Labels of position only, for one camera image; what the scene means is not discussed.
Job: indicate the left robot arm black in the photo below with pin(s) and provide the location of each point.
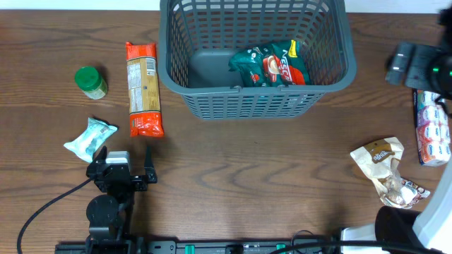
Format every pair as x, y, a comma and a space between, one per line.
109, 214

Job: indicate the grey plastic basket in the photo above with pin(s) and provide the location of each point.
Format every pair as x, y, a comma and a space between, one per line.
198, 38

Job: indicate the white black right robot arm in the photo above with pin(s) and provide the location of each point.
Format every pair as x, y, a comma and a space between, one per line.
412, 218

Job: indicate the mint green snack packet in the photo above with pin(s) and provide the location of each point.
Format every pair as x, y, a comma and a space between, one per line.
87, 143

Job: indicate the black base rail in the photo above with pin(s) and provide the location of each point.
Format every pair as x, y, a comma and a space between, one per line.
173, 247

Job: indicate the beige brown snack bag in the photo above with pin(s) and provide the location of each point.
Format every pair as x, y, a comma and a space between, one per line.
379, 161

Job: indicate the multipack of small cartons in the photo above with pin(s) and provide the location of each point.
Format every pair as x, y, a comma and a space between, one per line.
431, 128

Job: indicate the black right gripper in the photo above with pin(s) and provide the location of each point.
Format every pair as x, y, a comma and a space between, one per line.
418, 67

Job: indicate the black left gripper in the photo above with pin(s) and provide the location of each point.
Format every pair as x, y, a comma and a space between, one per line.
141, 183

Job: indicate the green Nescafe coffee bag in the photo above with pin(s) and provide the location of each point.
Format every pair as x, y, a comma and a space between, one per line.
271, 65

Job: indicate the green lidded jar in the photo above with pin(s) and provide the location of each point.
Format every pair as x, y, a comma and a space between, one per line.
91, 82

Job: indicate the orange spaghetti packet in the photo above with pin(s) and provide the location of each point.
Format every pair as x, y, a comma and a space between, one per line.
145, 116

